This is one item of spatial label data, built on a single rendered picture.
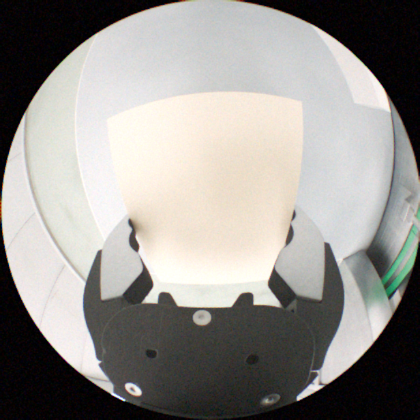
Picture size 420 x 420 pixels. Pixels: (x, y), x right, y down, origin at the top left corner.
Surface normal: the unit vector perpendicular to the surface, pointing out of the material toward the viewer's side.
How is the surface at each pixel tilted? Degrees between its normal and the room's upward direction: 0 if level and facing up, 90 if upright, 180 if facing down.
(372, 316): 90
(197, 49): 0
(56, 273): 90
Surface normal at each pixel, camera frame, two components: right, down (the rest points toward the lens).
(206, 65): -0.02, 0.51
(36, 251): 0.98, -0.14
